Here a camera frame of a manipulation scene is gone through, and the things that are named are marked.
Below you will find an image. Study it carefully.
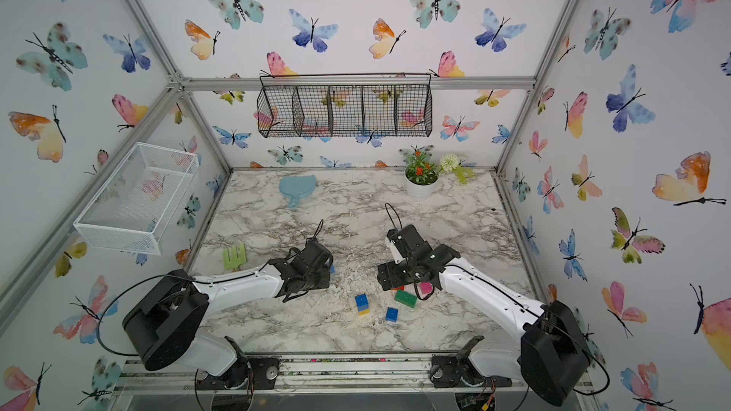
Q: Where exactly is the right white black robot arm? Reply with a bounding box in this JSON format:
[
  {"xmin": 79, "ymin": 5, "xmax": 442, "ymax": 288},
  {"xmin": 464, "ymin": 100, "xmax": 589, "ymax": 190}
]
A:
[{"xmin": 377, "ymin": 225, "xmax": 601, "ymax": 406}]

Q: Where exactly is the green lego brick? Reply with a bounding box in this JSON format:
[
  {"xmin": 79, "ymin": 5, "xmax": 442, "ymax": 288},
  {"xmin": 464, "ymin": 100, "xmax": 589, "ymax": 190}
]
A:
[{"xmin": 394, "ymin": 291, "xmax": 418, "ymax": 308}]

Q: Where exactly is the potted plant white pot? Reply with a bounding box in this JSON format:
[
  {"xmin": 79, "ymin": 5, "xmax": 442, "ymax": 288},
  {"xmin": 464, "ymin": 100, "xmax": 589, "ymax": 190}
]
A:
[{"xmin": 399, "ymin": 146, "xmax": 476, "ymax": 200}]

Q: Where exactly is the white mesh wall basket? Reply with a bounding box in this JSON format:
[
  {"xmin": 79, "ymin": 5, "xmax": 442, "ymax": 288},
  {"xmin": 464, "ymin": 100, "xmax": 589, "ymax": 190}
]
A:
[{"xmin": 73, "ymin": 142, "xmax": 199, "ymax": 255}]

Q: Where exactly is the aluminium front rail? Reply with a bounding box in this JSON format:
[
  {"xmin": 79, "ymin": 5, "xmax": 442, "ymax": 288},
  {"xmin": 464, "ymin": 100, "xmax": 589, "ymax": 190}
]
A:
[{"xmin": 113, "ymin": 352, "xmax": 527, "ymax": 398}]

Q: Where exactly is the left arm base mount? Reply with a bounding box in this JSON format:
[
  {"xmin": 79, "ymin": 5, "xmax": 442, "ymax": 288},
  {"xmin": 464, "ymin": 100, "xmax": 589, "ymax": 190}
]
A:
[{"xmin": 194, "ymin": 336, "xmax": 280, "ymax": 394}]

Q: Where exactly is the teal hand mirror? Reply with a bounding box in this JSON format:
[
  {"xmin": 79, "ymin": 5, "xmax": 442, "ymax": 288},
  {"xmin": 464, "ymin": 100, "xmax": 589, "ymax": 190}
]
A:
[{"xmin": 279, "ymin": 175, "xmax": 317, "ymax": 209}]

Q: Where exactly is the blue small lego brick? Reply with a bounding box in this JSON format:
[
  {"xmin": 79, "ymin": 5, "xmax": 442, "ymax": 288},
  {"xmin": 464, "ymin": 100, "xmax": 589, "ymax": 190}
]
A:
[
  {"xmin": 385, "ymin": 307, "xmax": 399, "ymax": 323},
  {"xmin": 355, "ymin": 294, "xmax": 369, "ymax": 310}
]

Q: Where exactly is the pink small lego brick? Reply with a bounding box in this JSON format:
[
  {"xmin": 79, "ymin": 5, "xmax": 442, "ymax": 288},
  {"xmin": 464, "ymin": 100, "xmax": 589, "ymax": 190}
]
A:
[{"xmin": 419, "ymin": 283, "xmax": 433, "ymax": 297}]

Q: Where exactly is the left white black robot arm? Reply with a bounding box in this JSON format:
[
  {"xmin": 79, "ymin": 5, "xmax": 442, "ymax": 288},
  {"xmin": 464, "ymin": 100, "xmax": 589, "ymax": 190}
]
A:
[{"xmin": 123, "ymin": 237, "xmax": 333, "ymax": 378}]

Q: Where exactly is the black wire wall basket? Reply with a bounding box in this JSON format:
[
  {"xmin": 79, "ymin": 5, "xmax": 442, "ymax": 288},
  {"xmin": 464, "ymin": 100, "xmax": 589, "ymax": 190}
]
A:
[{"xmin": 255, "ymin": 72, "xmax": 433, "ymax": 139}]

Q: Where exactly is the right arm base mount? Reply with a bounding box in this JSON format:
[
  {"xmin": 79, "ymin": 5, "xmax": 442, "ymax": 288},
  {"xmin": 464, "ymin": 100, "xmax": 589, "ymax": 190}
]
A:
[{"xmin": 428, "ymin": 335, "xmax": 513, "ymax": 388}]

